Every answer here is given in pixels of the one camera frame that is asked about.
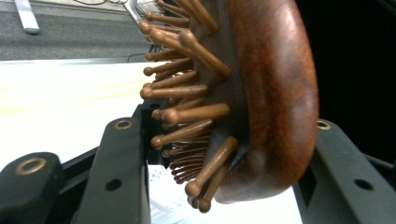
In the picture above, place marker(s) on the brown wooden hairbrush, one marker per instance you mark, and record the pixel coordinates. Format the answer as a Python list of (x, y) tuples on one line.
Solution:
[(249, 99)]

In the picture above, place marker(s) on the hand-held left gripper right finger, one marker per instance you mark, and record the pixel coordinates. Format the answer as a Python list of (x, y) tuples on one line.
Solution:
[(345, 180)]

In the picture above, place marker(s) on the white metal desk frame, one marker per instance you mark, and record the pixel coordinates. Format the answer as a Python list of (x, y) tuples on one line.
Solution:
[(28, 15)]

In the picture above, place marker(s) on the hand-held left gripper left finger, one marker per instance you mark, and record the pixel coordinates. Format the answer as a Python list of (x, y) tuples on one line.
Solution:
[(115, 174)]

